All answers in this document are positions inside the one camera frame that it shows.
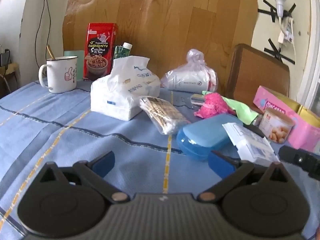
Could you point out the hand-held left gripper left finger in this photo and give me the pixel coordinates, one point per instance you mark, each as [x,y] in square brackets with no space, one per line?
[103,163]

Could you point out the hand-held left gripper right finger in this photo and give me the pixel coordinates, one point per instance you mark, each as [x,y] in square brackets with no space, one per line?
[220,163]

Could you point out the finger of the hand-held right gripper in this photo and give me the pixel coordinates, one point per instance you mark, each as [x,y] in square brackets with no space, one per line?
[297,158]

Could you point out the pink tin box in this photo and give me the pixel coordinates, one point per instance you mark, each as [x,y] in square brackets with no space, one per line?
[302,130]

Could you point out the blue plastic case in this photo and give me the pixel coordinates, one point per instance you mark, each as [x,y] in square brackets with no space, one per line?
[200,137]

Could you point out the white paper packet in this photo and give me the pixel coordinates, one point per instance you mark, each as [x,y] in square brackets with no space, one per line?
[252,147]

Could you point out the light green cloth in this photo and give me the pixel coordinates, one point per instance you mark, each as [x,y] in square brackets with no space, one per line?
[242,110]

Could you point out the pink fluffy scrubber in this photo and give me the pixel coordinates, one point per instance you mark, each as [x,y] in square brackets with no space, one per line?
[212,103]

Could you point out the bag of cotton swabs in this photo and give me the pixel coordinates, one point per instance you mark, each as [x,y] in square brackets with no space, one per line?
[160,112]

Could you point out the round snack can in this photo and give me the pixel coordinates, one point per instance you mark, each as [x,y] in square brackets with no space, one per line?
[275,127]

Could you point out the white tissue pack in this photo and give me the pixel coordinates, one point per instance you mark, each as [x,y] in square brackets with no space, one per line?
[112,97]

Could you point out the plastic bag of paper cups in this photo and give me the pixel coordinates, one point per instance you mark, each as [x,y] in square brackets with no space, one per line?
[187,80]

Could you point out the brown woven chair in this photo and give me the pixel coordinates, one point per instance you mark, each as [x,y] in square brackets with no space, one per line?
[255,75]

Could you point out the white enamel mug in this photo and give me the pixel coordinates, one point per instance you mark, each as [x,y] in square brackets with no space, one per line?
[60,77]

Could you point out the black tape strip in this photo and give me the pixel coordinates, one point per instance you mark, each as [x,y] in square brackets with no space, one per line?
[265,12]
[280,53]

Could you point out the red snack tin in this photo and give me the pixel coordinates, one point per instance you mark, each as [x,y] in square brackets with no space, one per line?
[100,55]

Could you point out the gold spoon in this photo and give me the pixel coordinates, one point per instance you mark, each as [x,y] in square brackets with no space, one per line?
[50,52]

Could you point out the wooden side cabinet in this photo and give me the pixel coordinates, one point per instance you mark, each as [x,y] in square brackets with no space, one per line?
[10,77]

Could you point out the white window frame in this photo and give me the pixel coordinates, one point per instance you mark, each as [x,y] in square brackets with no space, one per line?
[313,42]

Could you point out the white wall socket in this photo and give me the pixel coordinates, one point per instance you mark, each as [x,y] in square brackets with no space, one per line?
[287,30]

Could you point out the wood pattern wall sheet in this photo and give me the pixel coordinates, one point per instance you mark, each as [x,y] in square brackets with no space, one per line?
[175,17]

